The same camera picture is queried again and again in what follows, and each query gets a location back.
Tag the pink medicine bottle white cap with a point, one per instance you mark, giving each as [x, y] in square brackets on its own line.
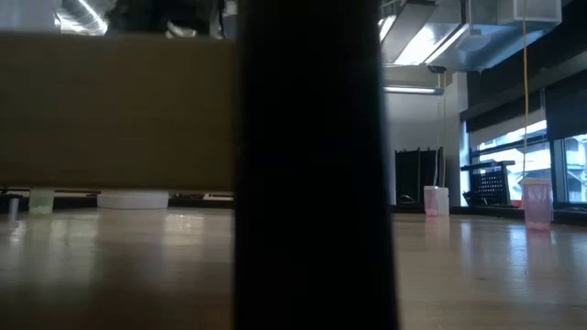
[430, 201]
[537, 206]

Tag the clear medicine bottle white cap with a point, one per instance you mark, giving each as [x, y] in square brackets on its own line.
[443, 201]

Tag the brown cardboard box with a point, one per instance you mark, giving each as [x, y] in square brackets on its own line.
[114, 114]

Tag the white hexagonal plant pot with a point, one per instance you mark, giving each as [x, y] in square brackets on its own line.
[133, 200]

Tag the fluorescent tube light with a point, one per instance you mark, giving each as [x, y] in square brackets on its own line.
[413, 90]

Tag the black cabinet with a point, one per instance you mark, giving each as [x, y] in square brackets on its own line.
[415, 176]

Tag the black perforated cart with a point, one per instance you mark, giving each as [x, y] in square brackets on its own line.
[490, 185]

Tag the white ceiling box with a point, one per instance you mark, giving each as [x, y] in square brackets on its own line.
[539, 10]

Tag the red object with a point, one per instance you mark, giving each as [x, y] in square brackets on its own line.
[516, 203]

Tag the black window blind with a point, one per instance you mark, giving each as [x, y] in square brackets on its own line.
[566, 110]

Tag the ribbed silver ventilation duct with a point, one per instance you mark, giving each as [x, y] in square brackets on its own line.
[82, 14]

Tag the black shelf post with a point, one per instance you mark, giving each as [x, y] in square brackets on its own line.
[316, 183]

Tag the black dome camera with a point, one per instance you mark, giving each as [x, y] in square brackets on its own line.
[436, 69]

